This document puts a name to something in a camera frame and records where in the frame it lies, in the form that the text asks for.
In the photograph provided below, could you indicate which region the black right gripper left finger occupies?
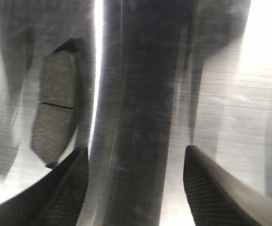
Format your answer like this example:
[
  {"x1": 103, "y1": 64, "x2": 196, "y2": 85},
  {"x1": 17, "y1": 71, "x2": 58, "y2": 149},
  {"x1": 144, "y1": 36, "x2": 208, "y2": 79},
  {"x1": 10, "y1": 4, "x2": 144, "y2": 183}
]
[{"x1": 0, "y1": 147, "x2": 89, "y2": 226}]

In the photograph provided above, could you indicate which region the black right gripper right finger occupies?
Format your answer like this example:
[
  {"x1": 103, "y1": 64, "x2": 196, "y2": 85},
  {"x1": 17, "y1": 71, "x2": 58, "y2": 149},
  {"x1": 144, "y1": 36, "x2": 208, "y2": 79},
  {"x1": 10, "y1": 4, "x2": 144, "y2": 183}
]
[{"x1": 183, "y1": 145, "x2": 272, "y2": 226}]

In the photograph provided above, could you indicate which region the grey brake pad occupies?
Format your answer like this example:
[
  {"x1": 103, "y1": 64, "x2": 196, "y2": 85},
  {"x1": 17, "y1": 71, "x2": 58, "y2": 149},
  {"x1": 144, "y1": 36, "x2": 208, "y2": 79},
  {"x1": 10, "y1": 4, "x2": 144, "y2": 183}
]
[{"x1": 31, "y1": 38, "x2": 85, "y2": 169}]

